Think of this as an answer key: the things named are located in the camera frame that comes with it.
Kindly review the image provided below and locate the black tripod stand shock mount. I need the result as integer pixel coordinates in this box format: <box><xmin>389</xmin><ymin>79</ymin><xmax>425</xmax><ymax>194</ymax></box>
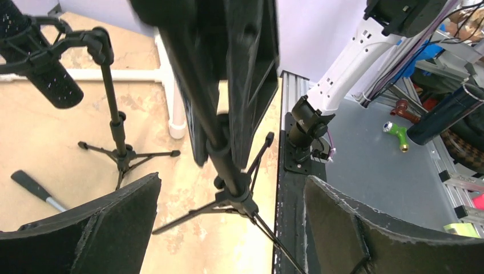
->
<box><xmin>0</xmin><ymin>15</ymin><xmax>182</xmax><ymax>191</ymax></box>

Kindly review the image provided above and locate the black wireless microphone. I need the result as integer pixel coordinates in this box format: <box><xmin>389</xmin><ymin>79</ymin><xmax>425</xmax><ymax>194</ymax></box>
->
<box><xmin>130</xmin><ymin>1</ymin><xmax>227</xmax><ymax>42</ymax></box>

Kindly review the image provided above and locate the black tripod stand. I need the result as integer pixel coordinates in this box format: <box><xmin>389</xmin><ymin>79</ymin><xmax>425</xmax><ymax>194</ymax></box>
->
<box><xmin>151</xmin><ymin>22</ymin><xmax>307</xmax><ymax>274</ymax></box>

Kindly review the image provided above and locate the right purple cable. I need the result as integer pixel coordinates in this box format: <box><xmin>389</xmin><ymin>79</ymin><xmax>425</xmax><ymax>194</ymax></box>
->
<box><xmin>362</xmin><ymin>0</ymin><xmax>460</xmax><ymax>103</ymax></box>

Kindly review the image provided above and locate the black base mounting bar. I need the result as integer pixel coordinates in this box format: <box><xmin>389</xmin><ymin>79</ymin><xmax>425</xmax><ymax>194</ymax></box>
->
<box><xmin>275</xmin><ymin>168</ymin><xmax>322</xmax><ymax>274</ymax></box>

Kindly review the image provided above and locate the red brown object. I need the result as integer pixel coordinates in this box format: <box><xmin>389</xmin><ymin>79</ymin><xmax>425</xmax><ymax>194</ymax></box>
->
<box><xmin>390</xmin><ymin>99</ymin><xmax>420</xmax><ymax>124</ymax></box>

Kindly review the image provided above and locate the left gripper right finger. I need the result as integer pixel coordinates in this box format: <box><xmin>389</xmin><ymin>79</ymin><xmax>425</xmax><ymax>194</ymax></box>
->
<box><xmin>304</xmin><ymin>175</ymin><xmax>483</xmax><ymax>273</ymax></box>

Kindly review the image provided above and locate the green toy figure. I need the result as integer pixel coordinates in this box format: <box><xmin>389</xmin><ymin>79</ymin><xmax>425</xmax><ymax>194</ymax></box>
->
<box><xmin>382</xmin><ymin>121</ymin><xmax>409</xmax><ymax>153</ymax></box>

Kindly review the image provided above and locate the small claw hammer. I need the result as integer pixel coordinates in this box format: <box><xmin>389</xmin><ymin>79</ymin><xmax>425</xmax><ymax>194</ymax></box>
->
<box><xmin>10</xmin><ymin>170</ymin><xmax>67</xmax><ymax>212</ymax></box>

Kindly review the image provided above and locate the lime green object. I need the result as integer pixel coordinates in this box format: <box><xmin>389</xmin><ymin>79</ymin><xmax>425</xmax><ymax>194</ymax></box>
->
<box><xmin>443</xmin><ymin>223</ymin><xmax>480</xmax><ymax>238</ymax></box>

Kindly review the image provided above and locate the white PVC pipe frame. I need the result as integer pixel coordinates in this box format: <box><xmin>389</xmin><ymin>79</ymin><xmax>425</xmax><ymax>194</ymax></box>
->
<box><xmin>0</xmin><ymin>30</ymin><xmax>188</xmax><ymax>140</ymax></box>

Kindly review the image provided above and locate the dark backpack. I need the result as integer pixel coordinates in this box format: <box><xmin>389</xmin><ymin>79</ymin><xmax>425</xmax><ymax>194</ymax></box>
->
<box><xmin>440</xmin><ymin>114</ymin><xmax>483</xmax><ymax>174</ymax></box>

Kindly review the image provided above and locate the dark blue cylinder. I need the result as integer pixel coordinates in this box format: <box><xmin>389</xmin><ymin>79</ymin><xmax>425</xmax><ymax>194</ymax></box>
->
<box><xmin>406</xmin><ymin>83</ymin><xmax>483</xmax><ymax>146</ymax></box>

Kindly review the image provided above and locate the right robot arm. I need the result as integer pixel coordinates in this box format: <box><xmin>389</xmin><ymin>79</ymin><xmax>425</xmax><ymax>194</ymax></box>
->
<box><xmin>151</xmin><ymin>1</ymin><xmax>446</xmax><ymax>175</ymax></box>

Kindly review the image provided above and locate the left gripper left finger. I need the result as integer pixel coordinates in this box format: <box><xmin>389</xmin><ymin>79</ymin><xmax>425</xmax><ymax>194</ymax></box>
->
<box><xmin>1</xmin><ymin>172</ymin><xmax>162</xmax><ymax>273</ymax></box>

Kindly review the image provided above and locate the black microphone silver grille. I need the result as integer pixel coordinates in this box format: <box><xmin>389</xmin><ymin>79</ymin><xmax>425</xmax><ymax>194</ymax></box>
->
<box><xmin>1</xmin><ymin>1</ymin><xmax>84</xmax><ymax>109</ymax></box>

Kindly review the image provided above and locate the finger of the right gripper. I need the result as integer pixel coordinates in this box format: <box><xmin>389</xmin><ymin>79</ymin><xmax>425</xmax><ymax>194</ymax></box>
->
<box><xmin>224</xmin><ymin>1</ymin><xmax>280</xmax><ymax>169</ymax></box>
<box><xmin>174</xmin><ymin>72</ymin><xmax>209</xmax><ymax>167</ymax></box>

